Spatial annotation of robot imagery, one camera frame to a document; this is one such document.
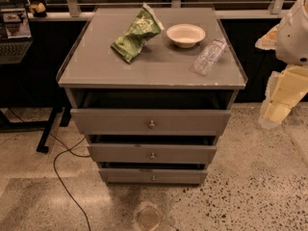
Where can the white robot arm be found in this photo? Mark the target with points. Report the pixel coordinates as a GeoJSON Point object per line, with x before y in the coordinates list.
{"type": "Point", "coordinates": [289, 40]}

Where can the clear plastic water bottle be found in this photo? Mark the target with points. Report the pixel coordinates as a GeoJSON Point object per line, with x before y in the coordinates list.
{"type": "Point", "coordinates": [208, 58]}

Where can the grey top drawer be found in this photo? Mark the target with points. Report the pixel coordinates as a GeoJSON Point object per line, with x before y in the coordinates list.
{"type": "Point", "coordinates": [150, 122]}

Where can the grey bottom drawer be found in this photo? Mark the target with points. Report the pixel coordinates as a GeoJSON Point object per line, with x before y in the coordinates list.
{"type": "Point", "coordinates": [170, 176]}

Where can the round floor drain cover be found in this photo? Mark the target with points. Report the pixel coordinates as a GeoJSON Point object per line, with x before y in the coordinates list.
{"type": "Point", "coordinates": [148, 218]}

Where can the grey drawer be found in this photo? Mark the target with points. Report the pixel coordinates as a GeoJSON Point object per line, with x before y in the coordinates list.
{"type": "Point", "coordinates": [150, 122]}
{"type": "Point", "coordinates": [150, 153]}
{"type": "Point", "coordinates": [170, 176]}

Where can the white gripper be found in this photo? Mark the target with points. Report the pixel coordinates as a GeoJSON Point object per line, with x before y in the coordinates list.
{"type": "Point", "coordinates": [293, 40]}

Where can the grey drawer cabinet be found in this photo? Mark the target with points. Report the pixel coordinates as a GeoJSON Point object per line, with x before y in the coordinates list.
{"type": "Point", "coordinates": [159, 78]}

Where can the open laptop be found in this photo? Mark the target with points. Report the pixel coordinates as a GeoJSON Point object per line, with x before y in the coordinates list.
{"type": "Point", "coordinates": [15, 33]}

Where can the green chip bag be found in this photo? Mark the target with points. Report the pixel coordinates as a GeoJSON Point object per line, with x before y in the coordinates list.
{"type": "Point", "coordinates": [145, 26]}

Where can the grey middle drawer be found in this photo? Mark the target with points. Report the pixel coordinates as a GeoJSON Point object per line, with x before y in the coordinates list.
{"type": "Point", "coordinates": [150, 153]}

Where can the black desk frame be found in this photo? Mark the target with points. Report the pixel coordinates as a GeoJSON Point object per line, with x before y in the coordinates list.
{"type": "Point", "coordinates": [45, 126]}

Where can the white bowl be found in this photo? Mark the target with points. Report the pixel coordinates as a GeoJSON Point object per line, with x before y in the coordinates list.
{"type": "Point", "coordinates": [185, 35]}

